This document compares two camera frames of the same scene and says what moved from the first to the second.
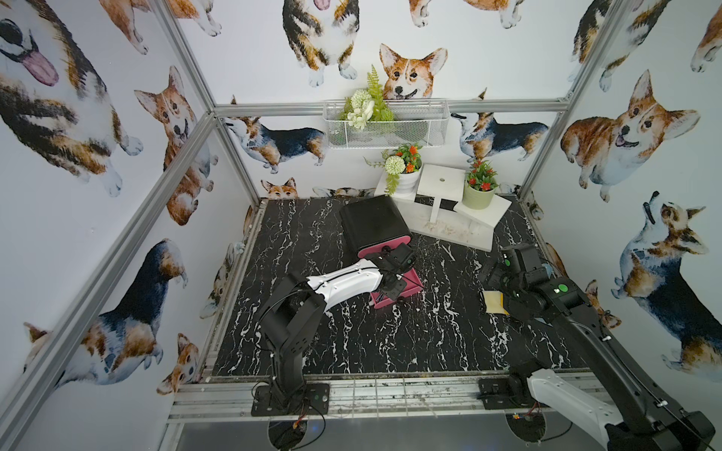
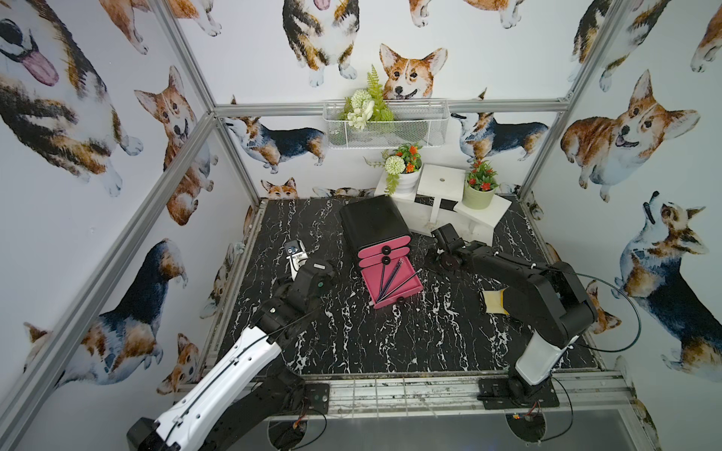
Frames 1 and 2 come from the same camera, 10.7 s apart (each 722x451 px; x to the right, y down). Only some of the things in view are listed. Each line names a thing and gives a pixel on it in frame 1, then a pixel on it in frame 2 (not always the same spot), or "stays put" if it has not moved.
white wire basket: (362, 123) stays put
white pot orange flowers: (403, 166) stays put
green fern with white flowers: (368, 105) stays put
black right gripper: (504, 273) to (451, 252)
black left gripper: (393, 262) to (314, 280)
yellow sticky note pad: (494, 302) stays put
